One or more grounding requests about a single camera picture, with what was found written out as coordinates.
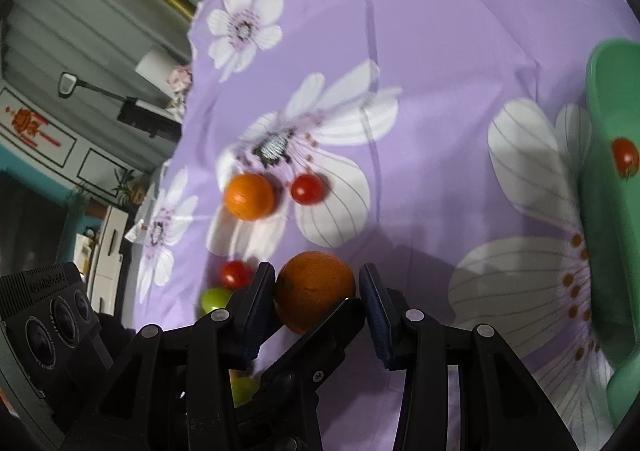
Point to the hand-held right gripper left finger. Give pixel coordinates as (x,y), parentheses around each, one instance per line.
(261,311)

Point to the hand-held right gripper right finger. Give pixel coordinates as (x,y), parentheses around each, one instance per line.
(372,318)

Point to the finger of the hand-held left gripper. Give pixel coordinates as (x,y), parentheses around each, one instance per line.
(320,356)

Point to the large orange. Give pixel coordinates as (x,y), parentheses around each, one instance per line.
(312,286)

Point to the large green fruit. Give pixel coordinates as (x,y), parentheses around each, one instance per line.
(244,388)

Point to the green plastic basket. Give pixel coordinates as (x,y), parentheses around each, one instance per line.
(605,241)

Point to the red cherry tomato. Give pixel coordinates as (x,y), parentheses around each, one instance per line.
(308,188)
(236,273)
(623,157)

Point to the small green fruit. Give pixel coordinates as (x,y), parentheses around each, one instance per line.
(214,298)

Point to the white cabinet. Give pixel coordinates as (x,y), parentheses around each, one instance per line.
(110,251)

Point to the small orange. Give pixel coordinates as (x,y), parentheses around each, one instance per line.
(249,196)

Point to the dark screen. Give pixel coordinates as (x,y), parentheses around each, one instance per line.
(30,221)

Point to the potted green plant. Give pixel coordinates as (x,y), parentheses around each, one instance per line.
(126,186)

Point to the pink floral object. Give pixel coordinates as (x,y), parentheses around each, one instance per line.
(180,81)

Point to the purple floral blanket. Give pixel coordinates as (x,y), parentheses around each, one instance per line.
(440,81)

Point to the white lamp shade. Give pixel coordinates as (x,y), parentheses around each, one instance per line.
(155,63)

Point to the black framed wall panel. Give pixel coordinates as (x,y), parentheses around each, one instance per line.
(104,168)

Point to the red ornament wall poster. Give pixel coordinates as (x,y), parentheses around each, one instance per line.
(30,123)

